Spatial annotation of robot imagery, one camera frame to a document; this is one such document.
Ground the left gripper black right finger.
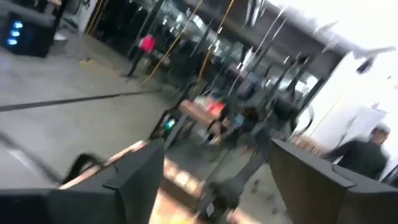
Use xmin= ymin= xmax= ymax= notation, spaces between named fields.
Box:
xmin=268 ymin=139 xmax=398 ymax=224

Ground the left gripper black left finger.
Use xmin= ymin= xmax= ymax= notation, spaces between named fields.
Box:
xmin=73 ymin=138 xmax=166 ymax=224

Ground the person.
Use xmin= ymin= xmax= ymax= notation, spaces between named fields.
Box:
xmin=323 ymin=123 xmax=392 ymax=181
xmin=205 ymin=105 xmax=261 ymax=147

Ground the black computer tower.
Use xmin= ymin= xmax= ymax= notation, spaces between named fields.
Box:
xmin=0 ymin=8 xmax=59 ymax=58

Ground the black wall camera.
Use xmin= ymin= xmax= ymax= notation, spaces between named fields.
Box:
xmin=356 ymin=55 xmax=376 ymax=75

